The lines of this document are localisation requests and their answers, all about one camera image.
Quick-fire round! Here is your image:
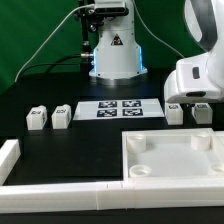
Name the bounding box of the white left fence piece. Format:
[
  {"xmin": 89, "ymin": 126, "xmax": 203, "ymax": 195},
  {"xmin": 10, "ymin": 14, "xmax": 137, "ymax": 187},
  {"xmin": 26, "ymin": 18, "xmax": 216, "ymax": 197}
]
[{"xmin": 0, "ymin": 139, "xmax": 21, "ymax": 186}]

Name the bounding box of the white front fence wall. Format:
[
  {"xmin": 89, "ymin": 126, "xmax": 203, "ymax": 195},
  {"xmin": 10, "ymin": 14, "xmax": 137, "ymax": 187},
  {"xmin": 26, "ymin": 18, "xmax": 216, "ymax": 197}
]
[{"xmin": 0, "ymin": 177, "xmax": 224, "ymax": 214}]

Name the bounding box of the black cable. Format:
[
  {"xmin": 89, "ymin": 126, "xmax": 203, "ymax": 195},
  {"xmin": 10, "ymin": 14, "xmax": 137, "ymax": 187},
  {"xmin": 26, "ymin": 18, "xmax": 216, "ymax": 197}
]
[{"xmin": 19, "ymin": 54, "xmax": 84, "ymax": 79}]

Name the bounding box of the sheet with four markers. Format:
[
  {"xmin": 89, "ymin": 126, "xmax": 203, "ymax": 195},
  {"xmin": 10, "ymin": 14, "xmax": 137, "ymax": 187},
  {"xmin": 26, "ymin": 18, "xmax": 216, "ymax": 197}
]
[{"xmin": 73, "ymin": 99, "xmax": 164, "ymax": 120}]

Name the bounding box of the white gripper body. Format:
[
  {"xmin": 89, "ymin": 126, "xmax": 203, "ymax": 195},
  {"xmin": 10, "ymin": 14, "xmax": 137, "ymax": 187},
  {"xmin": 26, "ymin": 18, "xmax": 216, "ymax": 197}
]
[{"xmin": 164, "ymin": 54, "xmax": 224, "ymax": 104}]

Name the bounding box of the white square tabletop tray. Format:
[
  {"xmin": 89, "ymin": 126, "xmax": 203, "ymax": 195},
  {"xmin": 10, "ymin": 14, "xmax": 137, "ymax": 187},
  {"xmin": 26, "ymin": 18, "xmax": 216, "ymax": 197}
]
[{"xmin": 122, "ymin": 128, "xmax": 224, "ymax": 180}]

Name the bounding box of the black camera on mount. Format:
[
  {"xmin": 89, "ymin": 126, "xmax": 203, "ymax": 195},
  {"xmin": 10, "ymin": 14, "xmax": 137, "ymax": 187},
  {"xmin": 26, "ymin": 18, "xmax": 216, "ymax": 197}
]
[{"xmin": 94, "ymin": 1, "xmax": 129, "ymax": 17}]

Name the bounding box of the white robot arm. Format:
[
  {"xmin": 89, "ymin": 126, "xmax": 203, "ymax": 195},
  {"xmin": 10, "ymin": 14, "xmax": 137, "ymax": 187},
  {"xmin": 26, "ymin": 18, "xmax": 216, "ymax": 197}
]
[{"xmin": 89, "ymin": 0, "xmax": 224, "ymax": 103}]

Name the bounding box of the white cable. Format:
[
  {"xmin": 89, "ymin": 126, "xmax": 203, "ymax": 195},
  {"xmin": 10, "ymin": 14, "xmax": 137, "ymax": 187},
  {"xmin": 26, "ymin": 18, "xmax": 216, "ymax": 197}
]
[{"xmin": 14, "ymin": 3, "xmax": 96, "ymax": 83}]

